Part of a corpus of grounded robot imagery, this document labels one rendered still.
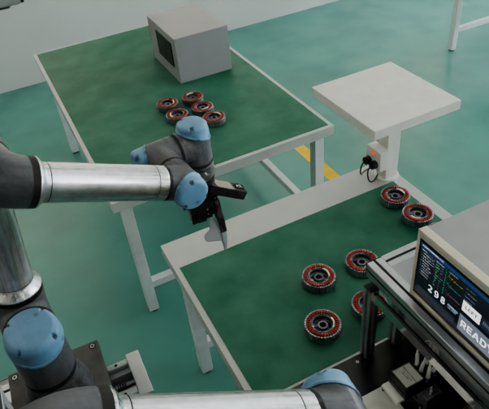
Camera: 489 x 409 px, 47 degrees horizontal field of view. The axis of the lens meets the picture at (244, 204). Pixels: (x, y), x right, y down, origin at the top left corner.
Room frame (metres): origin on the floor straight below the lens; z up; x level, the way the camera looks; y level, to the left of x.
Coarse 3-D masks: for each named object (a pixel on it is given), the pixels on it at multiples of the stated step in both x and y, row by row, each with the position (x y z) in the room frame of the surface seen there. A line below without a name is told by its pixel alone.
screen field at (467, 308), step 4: (464, 300) 0.76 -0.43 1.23; (464, 304) 0.75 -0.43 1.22; (468, 304) 0.74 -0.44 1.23; (464, 308) 0.75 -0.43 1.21; (468, 308) 0.74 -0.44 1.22; (472, 308) 0.73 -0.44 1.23; (468, 312) 0.74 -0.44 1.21; (472, 312) 0.73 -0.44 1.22; (476, 312) 0.72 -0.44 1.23; (472, 316) 0.73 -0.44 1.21; (476, 316) 0.72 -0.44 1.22; (480, 316) 0.71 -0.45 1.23; (476, 320) 0.72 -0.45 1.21; (480, 320) 0.71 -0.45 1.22; (484, 320) 0.70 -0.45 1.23; (480, 324) 0.71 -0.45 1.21; (484, 324) 0.70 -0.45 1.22; (488, 324) 0.69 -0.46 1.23; (484, 328) 0.70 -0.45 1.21; (488, 328) 0.69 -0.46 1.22; (488, 332) 0.69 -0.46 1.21
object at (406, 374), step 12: (420, 360) 0.85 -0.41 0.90; (396, 372) 0.81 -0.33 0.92; (408, 372) 0.81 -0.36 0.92; (420, 372) 0.80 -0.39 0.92; (384, 384) 0.81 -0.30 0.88; (396, 384) 0.79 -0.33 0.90; (408, 384) 0.77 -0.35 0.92; (420, 384) 0.78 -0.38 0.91; (432, 384) 0.79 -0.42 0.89; (396, 396) 0.77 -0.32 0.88; (408, 396) 0.76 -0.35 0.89
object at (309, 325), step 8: (312, 312) 1.14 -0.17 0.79; (320, 312) 1.14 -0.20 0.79; (328, 312) 1.13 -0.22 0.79; (312, 320) 1.11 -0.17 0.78; (320, 320) 1.13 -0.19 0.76; (328, 320) 1.12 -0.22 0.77; (336, 320) 1.10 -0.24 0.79; (312, 328) 1.08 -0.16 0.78; (320, 328) 1.09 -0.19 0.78; (328, 328) 1.09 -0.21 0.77; (336, 328) 1.07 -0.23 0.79; (312, 336) 1.06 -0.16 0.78; (320, 336) 1.05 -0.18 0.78; (328, 336) 1.05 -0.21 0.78; (336, 336) 1.05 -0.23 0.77
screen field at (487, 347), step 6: (462, 318) 0.75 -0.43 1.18; (462, 324) 0.75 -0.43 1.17; (468, 324) 0.73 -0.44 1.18; (462, 330) 0.74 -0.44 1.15; (468, 330) 0.73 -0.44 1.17; (474, 330) 0.72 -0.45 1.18; (468, 336) 0.73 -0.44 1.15; (474, 336) 0.71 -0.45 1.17; (480, 336) 0.70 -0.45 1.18; (474, 342) 0.71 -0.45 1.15; (480, 342) 0.70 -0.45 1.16; (486, 342) 0.69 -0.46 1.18; (480, 348) 0.70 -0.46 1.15; (486, 348) 0.68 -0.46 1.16; (486, 354) 0.68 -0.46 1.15
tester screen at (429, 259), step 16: (432, 256) 0.85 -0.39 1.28; (432, 272) 0.84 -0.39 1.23; (448, 272) 0.80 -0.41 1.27; (416, 288) 0.88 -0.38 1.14; (448, 288) 0.80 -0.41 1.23; (464, 288) 0.76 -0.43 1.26; (432, 304) 0.83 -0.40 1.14; (448, 304) 0.79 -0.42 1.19; (480, 304) 0.72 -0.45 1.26; (448, 320) 0.78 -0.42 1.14; (464, 336) 0.74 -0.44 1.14
